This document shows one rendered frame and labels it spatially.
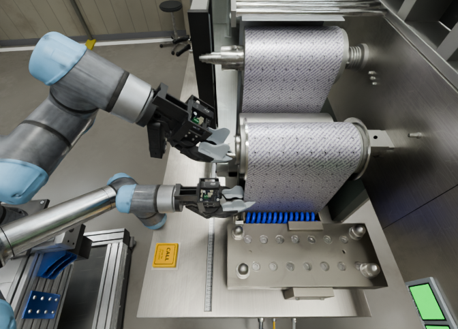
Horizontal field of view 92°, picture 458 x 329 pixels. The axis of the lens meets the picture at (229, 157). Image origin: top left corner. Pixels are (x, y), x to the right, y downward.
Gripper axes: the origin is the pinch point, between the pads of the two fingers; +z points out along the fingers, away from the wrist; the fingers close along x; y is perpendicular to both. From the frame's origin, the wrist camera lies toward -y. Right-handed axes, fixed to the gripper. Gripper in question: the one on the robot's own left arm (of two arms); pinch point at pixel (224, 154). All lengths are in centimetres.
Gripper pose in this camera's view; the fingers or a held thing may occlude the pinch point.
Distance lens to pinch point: 50.7
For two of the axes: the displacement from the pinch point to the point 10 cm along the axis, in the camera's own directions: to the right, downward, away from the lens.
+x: 0.0, -8.0, 5.9
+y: 6.4, -4.5, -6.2
